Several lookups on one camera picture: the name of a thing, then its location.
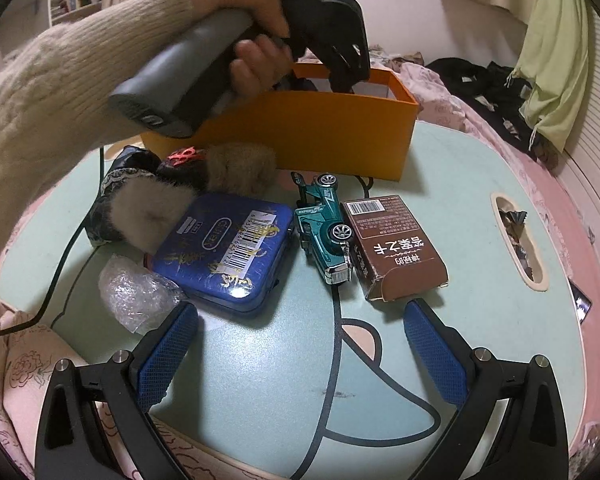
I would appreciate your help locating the green cartoon-print desktop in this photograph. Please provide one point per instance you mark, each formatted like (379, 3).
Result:
(455, 185)

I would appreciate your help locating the blue tin box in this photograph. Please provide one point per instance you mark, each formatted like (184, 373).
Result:
(220, 260)

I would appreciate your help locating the green toy car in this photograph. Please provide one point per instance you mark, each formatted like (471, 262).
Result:
(320, 230)

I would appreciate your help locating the person's left hand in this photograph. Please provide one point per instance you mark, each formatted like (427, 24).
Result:
(255, 70)

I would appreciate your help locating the black cloth with red ornament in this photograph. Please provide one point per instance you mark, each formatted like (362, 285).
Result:
(172, 177)

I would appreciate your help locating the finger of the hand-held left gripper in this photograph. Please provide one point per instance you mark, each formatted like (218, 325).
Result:
(360, 60)
(337, 72)

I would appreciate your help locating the dark foil wrappers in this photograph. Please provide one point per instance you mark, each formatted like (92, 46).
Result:
(512, 220)

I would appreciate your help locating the light green hanging garment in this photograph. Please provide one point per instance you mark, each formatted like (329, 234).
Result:
(550, 60)

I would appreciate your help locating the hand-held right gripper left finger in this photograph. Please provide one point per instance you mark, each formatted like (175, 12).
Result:
(165, 360)

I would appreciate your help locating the white bookshelf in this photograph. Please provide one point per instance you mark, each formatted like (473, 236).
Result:
(75, 0)

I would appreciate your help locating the pink floral quilt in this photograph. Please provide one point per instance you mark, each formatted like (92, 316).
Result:
(430, 85)

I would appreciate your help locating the black furry slippers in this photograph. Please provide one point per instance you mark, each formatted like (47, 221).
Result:
(130, 162)

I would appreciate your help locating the clear bubble wrap bag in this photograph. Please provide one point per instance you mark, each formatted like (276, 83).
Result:
(135, 295)

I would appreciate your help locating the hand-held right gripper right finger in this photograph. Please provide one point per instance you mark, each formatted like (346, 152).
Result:
(435, 355)

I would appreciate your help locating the orange cardboard box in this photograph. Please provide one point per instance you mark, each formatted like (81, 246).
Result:
(330, 135)

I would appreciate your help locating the black clothes pile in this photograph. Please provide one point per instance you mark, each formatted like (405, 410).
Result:
(470, 80)

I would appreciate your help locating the person's left forearm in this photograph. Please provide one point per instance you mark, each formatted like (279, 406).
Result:
(55, 85)

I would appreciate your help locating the brown fur pompom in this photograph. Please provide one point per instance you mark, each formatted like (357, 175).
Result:
(240, 167)
(150, 215)

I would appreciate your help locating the brown carton box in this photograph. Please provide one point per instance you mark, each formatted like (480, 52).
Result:
(395, 255)

